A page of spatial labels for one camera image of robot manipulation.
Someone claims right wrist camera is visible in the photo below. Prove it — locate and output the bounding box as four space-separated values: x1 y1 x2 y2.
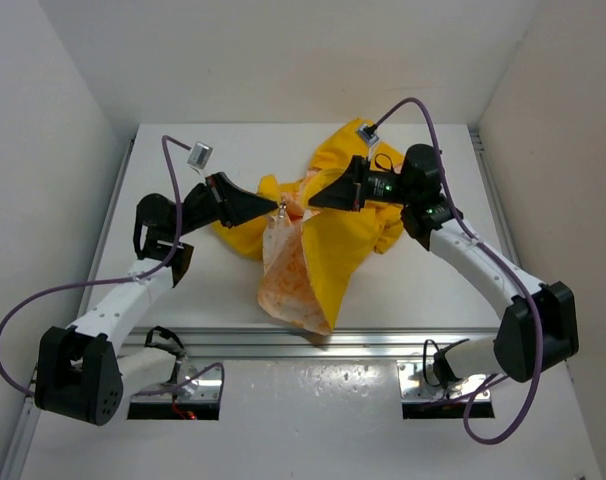
356 123 380 148

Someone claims aluminium rail right side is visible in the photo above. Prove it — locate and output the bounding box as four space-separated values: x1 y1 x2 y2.
469 130 521 267

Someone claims metal base plate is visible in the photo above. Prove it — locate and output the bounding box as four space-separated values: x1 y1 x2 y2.
397 360 488 405
132 359 226 402

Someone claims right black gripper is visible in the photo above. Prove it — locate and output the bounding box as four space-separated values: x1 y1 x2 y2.
309 156 415 213

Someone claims aluminium rail left side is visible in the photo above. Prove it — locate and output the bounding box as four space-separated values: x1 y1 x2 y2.
2 137 137 476

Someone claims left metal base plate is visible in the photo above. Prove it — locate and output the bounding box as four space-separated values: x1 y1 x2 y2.
132 359 226 402

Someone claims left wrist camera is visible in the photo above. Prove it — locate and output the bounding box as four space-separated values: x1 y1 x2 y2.
187 142 213 171

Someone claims yellow jacket with patterned lining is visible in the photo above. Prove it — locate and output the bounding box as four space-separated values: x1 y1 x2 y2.
213 118 403 335

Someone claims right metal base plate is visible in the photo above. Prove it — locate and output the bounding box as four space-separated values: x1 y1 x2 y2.
397 360 488 405

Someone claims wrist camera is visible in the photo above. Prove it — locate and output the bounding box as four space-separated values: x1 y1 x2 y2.
187 142 213 171
356 123 380 148

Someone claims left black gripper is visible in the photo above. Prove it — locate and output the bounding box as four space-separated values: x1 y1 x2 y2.
170 171 275 239

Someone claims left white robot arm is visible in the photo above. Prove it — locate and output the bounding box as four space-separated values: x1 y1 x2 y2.
34 173 278 426

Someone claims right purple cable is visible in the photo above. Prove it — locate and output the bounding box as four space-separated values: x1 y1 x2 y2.
375 97 544 445

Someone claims aluminium rail front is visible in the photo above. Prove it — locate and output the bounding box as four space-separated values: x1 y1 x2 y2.
113 326 504 360

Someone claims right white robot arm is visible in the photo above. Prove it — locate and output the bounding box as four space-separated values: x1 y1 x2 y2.
309 144 579 389

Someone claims aluminium rail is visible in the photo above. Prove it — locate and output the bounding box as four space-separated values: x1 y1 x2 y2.
469 130 521 267
113 326 504 360
2 137 137 476

